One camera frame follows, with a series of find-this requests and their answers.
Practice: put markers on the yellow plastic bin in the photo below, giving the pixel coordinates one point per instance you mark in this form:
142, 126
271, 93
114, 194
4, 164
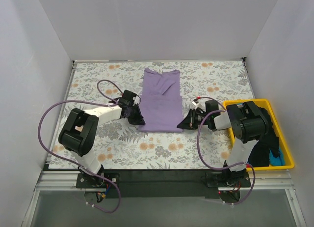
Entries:
287, 156

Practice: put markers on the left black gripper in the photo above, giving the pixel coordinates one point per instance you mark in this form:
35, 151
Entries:
132, 112

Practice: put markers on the black t shirt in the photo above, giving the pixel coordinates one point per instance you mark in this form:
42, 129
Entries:
259, 156

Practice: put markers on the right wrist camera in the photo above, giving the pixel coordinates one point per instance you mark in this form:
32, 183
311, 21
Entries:
195, 102

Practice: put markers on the purple t shirt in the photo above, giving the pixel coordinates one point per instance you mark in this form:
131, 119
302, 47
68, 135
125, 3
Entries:
161, 103

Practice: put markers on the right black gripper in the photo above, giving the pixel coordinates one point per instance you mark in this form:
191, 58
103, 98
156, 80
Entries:
192, 118

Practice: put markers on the teal t shirt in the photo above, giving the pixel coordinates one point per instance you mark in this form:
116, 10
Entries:
277, 161

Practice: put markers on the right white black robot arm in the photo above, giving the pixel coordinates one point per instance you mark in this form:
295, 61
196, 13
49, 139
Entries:
246, 120

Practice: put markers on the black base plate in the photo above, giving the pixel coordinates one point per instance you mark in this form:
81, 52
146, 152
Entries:
175, 183

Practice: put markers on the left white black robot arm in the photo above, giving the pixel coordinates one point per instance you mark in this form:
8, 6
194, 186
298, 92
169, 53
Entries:
79, 131

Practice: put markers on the aluminium frame rail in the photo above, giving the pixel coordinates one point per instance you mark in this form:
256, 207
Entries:
51, 181

